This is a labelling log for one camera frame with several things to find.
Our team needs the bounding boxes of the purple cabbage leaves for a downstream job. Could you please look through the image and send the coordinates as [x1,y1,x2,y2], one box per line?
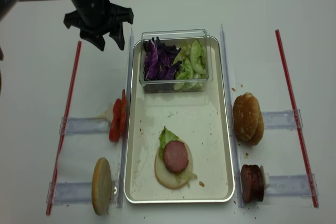
[143,37,182,81]

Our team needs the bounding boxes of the bottom bun slice on tray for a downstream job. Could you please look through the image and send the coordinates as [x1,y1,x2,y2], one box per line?
[154,140,197,189]

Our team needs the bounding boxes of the upright bun half left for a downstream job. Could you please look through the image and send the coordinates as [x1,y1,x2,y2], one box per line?
[91,157,112,216]

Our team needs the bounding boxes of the rear sesame bun top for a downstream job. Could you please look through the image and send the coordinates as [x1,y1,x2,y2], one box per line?
[248,112,264,146]

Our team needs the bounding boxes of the green lettuce pile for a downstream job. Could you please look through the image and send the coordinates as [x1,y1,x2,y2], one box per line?
[173,39,207,91]

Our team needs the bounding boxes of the left red straw strip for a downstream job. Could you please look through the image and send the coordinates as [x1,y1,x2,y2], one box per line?
[46,41,82,216]

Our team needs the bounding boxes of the front sesame bun top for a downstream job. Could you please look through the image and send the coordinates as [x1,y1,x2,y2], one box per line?
[233,92,260,142]

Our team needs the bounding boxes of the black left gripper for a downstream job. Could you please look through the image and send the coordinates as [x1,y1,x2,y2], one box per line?
[64,0,134,51]

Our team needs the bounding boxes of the right red straw strip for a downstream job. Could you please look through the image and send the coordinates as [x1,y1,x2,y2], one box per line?
[275,29,319,208]

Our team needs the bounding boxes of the outer red tomato slice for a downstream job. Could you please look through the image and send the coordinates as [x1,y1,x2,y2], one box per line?
[109,98,121,142]

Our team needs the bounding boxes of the clear plastic salad box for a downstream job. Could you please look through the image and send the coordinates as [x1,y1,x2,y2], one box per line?
[139,29,213,93]

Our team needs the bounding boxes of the right upper clear holder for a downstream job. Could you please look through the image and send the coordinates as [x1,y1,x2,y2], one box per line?
[262,110,303,130]

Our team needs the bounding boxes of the right long clear divider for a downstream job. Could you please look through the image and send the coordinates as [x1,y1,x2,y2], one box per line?
[220,24,244,208]

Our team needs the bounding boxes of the left lower clear holder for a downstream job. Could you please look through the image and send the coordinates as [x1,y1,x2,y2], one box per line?
[46,180,123,208]

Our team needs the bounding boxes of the pink ham slice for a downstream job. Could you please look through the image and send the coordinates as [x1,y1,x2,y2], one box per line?
[163,140,188,174]

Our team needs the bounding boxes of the white tomato support block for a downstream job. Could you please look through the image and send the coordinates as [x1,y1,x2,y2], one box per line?
[97,107,113,122]

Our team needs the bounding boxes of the clear holder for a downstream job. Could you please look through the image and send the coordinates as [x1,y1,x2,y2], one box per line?
[59,117,110,135]
[262,110,303,130]
[46,180,123,208]
[264,174,319,197]

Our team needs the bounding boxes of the cream metal tray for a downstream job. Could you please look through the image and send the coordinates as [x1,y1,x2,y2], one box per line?
[124,37,235,204]

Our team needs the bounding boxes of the white patty support block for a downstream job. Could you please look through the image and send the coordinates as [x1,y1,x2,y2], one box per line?
[260,165,270,191]

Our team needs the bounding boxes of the inner red tomato slice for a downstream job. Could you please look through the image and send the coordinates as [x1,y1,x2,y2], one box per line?
[119,89,128,136]

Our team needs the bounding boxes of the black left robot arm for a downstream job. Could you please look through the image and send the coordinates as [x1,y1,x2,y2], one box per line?
[1,0,134,51]

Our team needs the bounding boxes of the red straw strip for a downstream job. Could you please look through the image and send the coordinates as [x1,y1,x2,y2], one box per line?
[275,29,319,208]
[46,41,82,216]

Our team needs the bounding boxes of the red tomato slice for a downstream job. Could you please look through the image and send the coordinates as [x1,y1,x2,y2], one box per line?
[109,98,121,142]
[119,89,128,136]

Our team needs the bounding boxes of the left upper clear holder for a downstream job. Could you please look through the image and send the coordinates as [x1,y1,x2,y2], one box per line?
[59,117,110,135]

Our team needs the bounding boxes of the sesame bun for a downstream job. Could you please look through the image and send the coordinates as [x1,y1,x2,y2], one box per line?
[233,92,260,142]
[248,112,264,146]

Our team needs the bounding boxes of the green lettuce leaf on bun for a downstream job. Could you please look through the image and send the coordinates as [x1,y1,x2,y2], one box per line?
[159,127,179,155]

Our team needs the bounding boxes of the right lower clear holder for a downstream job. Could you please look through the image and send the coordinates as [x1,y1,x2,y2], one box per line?
[264,174,319,197]

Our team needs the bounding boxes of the dark red meat patties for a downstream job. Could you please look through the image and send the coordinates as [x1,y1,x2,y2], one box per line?
[240,164,265,204]

